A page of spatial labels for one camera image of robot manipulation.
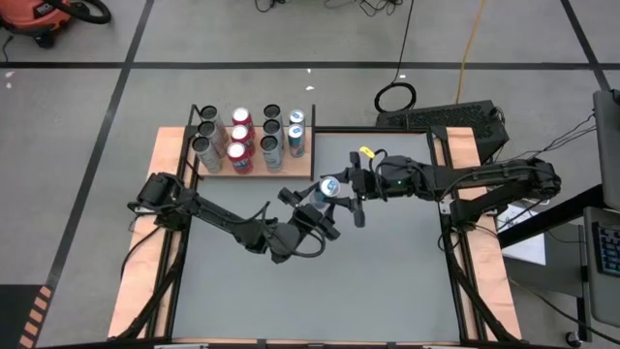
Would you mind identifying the white Celsius tropical vibe can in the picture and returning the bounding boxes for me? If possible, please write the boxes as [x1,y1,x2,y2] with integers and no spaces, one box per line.
[197,120,231,157]
[190,135,225,175]

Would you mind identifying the black shelf frame post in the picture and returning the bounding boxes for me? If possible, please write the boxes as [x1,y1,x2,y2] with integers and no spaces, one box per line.
[309,103,318,182]
[185,103,202,181]

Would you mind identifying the black desk beam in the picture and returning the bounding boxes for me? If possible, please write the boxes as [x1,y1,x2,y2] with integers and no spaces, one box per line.
[497,182,607,250]

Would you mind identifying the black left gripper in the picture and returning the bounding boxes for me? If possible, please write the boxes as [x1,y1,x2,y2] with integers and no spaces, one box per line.
[277,182,341,243]

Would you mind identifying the black vacuum hose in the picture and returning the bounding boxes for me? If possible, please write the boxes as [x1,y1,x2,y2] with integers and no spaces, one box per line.
[46,0,113,26]

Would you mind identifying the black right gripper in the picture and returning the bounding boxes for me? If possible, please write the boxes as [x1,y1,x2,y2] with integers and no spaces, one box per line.
[332,150,389,230]

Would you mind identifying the black hanging cable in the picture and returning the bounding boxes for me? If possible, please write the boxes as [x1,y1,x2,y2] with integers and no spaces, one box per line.
[373,0,419,115]

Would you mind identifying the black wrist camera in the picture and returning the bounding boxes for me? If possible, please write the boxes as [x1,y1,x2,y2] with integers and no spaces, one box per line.
[295,206,322,230]
[363,166,385,198]

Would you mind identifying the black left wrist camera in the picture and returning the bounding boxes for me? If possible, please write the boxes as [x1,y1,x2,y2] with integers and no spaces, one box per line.
[295,206,322,230]

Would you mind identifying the red Fanta strawberry can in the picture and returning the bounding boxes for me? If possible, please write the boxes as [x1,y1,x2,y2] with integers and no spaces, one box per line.
[229,123,257,157]
[231,107,256,140]
[226,141,255,175]

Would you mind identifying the white blue Celsius can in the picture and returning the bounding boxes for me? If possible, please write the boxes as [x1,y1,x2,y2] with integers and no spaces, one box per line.
[259,135,287,173]
[261,118,287,143]
[262,104,285,125]

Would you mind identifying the black frame brace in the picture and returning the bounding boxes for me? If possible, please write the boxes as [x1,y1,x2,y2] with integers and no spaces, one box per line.
[108,237,191,340]
[439,232,523,343]

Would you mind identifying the wooden shelf board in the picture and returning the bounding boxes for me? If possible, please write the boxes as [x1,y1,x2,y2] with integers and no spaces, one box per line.
[196,126,314,178]

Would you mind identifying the yellow hanging cable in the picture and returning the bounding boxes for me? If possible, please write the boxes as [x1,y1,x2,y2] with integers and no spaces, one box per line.
[454,0,488,105]

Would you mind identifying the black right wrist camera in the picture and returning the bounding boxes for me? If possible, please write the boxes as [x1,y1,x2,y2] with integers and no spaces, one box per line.
[363,166,385,198]

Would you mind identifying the orange black shop vacuum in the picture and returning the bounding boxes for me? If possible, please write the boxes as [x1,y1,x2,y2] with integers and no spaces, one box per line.
[0,0,68,49]

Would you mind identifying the white paper sheet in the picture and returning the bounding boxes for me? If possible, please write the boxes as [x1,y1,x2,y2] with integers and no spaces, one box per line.
[498,202,548,267]

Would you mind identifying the grey monitor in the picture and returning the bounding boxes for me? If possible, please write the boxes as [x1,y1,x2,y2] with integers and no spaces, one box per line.
[592,88,620,210]

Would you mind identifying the black table frame rail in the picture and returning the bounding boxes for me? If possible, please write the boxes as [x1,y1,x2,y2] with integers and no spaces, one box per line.
[158,128,198,340]
[313,126,438,135]
[43,340,577,349]
[426,128,479,341]

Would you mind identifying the wooden table end strip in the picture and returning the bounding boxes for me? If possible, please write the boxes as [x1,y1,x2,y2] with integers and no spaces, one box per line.
[432,126,523,341]
[107,126,189,340]

